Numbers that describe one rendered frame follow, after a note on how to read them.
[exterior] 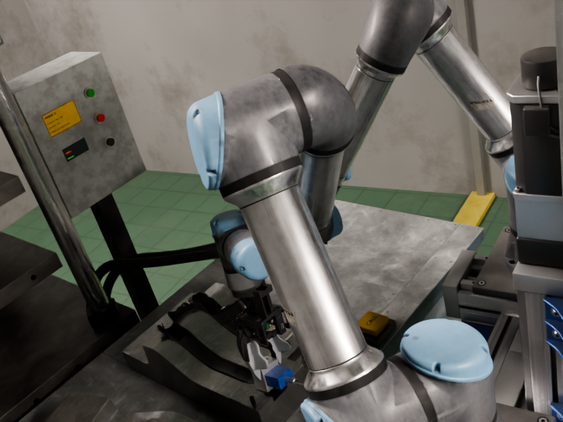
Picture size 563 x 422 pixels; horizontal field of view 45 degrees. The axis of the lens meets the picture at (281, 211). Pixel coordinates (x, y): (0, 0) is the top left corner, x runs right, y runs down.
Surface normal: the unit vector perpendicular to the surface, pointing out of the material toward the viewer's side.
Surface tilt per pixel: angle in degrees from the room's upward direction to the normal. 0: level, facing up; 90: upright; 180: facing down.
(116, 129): 90
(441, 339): 7
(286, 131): 87
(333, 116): 98
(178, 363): 28
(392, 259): 0
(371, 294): 0
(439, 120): 90
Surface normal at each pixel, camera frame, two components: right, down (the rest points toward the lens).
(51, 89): 0.75, 0.16
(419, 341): -0.12, -0.88
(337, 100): 0.78, -0.06
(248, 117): 0.19, -0.16
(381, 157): -0.51, 0.54
